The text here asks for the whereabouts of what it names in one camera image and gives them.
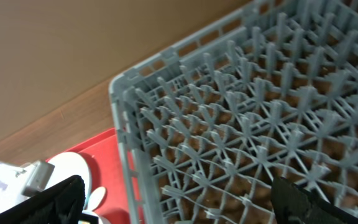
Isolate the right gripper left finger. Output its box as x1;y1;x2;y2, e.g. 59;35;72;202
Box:
0;175;85;224

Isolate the white plastic spoon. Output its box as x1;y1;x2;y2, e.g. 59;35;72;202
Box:
86;186;107;211

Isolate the light blue bowl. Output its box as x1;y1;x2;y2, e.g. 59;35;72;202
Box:
78;210;111;224

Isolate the light blue plate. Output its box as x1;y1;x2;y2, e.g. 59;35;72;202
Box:
45;152;92;207

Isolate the red serving tray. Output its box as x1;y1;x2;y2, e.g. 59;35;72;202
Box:
61;128;131;224

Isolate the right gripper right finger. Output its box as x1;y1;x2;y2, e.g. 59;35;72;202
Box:
270;177;358;224

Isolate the grey dishwasher rack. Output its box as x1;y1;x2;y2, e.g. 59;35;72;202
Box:
109;1;358;223

